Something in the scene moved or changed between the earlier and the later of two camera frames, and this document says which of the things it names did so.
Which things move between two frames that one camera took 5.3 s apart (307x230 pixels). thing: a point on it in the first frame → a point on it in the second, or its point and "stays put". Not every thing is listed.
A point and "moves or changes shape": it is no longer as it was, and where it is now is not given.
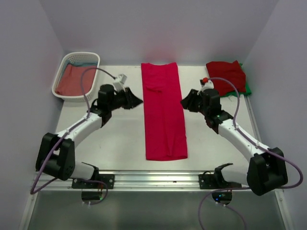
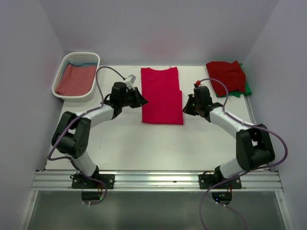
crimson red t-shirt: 164,130 moves or changes shape
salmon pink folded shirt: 70,82 stays put
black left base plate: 109,179 stays put
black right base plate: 215,181 stays put
